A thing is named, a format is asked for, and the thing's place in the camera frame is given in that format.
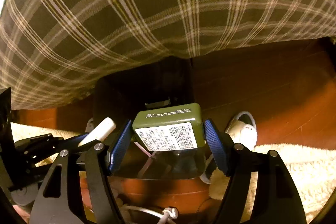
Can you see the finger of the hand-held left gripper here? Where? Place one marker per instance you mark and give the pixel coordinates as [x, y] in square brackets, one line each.
[76, 138]
[39, 153]

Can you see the dark green box white label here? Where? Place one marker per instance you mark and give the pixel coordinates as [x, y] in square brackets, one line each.
[168, 119]

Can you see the plaid bed sheet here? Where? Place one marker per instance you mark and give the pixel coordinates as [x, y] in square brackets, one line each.
[131, 16]

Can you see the pale yellow tube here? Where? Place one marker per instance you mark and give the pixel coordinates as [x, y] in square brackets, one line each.
[101, 129]

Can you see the white slipper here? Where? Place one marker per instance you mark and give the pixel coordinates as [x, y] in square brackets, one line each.
[206, 178]
[242, 132]

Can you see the yellow fluffy rug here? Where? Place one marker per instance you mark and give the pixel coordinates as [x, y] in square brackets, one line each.
[302, 174]

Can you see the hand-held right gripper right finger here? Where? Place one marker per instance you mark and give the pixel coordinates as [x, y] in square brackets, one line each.
[216, 148]

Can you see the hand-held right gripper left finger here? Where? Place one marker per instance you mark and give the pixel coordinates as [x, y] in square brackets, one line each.
[119, 148]

